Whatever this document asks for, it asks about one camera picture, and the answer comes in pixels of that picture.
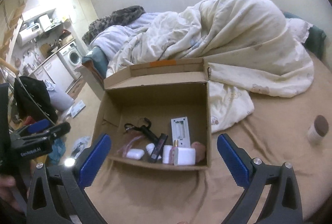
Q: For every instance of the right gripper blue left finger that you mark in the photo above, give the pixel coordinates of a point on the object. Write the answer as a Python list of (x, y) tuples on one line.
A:
[(57, 193)]

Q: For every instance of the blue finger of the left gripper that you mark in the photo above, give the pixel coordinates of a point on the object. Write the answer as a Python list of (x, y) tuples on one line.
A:
[(39, 126)]

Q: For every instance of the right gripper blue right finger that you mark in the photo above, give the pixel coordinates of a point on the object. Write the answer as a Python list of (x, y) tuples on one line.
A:
[(283, 203)]

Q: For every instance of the pink clear plastic bottle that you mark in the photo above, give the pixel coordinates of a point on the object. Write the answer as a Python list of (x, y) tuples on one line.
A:
[(123, 151)]

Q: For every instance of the white earbuds case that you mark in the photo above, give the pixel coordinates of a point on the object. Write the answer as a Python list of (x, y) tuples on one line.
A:
[(135, 154)]

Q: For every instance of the pink paw-shaped pad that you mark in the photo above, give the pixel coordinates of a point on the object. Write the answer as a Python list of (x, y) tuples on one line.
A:
[(200, 151)]

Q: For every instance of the white pill bottle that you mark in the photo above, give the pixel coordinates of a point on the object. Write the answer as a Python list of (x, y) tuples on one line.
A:
[(151, 148)]

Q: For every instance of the black flashlight with strap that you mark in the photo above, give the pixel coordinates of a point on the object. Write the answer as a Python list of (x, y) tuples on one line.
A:
[(145, 129)]

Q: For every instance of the white power adapter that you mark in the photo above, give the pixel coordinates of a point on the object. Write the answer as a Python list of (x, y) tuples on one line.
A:
[(184, 157)]

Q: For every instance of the black lighter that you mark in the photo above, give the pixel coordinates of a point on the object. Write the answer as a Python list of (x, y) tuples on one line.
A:
[(160, 144)]

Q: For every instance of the white pink tube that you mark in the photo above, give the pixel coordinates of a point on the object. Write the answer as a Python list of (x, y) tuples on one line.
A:
[(166, 154)]

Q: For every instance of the white remote control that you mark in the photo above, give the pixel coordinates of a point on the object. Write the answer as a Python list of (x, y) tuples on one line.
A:
[(180, 132)]

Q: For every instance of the pink perfume bottle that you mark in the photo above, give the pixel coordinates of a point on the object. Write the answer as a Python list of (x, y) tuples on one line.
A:
[(172, 152)]

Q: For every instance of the person's left hand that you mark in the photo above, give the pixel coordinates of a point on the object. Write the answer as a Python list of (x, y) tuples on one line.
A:
[(7, 182)]

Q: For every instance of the person's right hand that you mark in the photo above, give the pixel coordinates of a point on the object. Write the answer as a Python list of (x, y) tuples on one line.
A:
[(182, 222)]

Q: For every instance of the black jacket on chair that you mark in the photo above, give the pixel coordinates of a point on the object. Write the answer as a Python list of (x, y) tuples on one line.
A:
[(32, 99)]

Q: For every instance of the grey bag on floor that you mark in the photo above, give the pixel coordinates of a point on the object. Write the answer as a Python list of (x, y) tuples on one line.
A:
[(60, 100)]

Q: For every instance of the white kitchen cabinet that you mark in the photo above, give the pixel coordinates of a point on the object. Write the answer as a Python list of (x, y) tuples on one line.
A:
[(55, 71)]

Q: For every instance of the beige bedside cabinet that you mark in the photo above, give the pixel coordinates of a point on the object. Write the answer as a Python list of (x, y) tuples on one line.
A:
[(92, 80)]

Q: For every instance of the white washing machine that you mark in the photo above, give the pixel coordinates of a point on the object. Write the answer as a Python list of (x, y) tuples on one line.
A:
[(71, 58)]

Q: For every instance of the brown lid cream jar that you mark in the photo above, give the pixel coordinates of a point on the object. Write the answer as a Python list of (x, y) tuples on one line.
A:
[(318, 130)]

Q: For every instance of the brown cardboard box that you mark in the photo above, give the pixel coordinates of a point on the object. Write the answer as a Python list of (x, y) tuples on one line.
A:
[(160, 91)]

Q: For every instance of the teal pillow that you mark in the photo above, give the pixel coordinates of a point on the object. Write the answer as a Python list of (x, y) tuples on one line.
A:
[(96, 62)]

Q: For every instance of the white water heater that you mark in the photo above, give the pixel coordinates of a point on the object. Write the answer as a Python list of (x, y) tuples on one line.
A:
[(28, 34)]

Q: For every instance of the lavender blanket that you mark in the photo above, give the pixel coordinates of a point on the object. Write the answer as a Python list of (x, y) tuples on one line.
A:
[(112, 39)]

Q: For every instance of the cream patterned duvet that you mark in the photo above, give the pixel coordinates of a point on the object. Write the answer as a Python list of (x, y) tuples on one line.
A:
[(246, 45)]

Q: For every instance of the dark leopard throw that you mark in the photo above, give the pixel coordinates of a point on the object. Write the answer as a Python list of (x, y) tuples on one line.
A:
[(120, 17)]

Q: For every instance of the green cloth at bedside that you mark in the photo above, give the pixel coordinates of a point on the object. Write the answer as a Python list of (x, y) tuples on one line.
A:
[(309, 35)]

